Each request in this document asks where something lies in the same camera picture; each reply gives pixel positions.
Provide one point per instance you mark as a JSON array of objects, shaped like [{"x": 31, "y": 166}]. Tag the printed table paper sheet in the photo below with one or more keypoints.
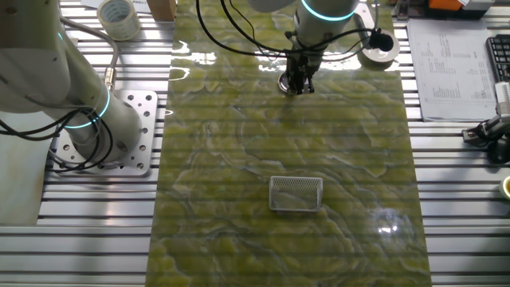
[{"x": 450, "y": 79}]

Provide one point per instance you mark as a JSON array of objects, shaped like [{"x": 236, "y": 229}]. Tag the black foam microphone ball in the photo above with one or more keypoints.
[{"x": 381, "y": 40}]

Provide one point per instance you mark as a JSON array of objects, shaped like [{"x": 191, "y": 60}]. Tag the white ceramic plate with flower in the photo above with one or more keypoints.
[{"x": 382, "y": 60}]

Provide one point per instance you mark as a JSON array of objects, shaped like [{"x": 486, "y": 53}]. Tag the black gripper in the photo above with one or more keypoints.
[{"x": 304, "y": 61}]

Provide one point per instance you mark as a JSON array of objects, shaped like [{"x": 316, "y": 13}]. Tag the black computer keyboard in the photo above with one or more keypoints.
[{"x": 500, "y": 56}]

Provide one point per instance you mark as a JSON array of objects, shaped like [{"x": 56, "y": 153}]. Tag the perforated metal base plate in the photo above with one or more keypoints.
[{"x": 145, "y": 103}]

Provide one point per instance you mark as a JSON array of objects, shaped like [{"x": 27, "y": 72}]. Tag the clear packing tape roll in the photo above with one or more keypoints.
[{"x": 127, "y": 28}]

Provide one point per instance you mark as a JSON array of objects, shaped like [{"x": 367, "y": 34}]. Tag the light grey box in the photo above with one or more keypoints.
[{"x": 478, "y": 4}]

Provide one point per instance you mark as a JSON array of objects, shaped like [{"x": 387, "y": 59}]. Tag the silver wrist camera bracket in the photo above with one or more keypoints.
[{"x": 362, "y": 24}]

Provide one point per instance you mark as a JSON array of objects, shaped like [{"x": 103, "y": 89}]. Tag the black camera stand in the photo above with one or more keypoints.
[{"x": 500, "y": 151}]

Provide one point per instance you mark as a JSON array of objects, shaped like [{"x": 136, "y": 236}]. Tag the green marble pattern mat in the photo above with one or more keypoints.
[{"x": 279, "y": 139}]

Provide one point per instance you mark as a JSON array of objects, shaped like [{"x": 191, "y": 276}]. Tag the small shiny steel dish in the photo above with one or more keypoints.
[{"x": 282, "y": 84}]

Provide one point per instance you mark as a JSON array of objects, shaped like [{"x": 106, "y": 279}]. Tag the small cardboard box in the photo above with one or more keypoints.
[{"x": 161, "y": 10}]

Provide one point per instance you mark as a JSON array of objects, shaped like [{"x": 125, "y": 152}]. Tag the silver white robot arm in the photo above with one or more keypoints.
[{"x": 32, "y": 60}]

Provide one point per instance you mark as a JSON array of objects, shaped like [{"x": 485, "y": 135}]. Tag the orange box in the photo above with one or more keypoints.
[{"x": 444, "y": 4}]

